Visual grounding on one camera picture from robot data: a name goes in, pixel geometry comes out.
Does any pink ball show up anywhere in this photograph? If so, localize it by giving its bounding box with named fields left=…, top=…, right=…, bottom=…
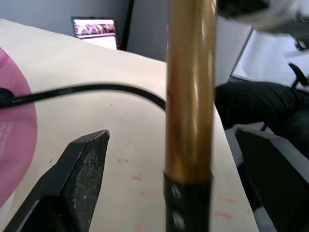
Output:
left=0, top=46, right=39, bottom=209

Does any white board with dark frame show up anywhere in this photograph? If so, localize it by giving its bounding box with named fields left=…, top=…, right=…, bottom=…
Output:
left=229, top=28, right=309, bottom=88

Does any black pump hose with needle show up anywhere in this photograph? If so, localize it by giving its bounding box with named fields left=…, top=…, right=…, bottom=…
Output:
left=0, top=83, right=168, bottom=115

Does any black vertical post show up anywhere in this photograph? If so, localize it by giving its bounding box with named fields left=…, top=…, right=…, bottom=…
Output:
left=120, top=0, right=135, bottom=50

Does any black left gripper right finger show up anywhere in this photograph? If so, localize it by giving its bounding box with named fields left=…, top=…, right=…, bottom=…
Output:
left=234, top=127, right=309, bottom=232

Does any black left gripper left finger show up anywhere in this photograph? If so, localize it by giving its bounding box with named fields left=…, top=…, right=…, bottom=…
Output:
left=4, top=129, right=111, bottom=232

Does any gold hand pump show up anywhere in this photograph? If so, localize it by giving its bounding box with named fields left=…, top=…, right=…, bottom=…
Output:
left=162, top=0, right=218, bottom=232

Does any black chair armrest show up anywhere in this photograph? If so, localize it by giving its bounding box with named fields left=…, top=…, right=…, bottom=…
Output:
left=288, top=62, right=309, bottom=87

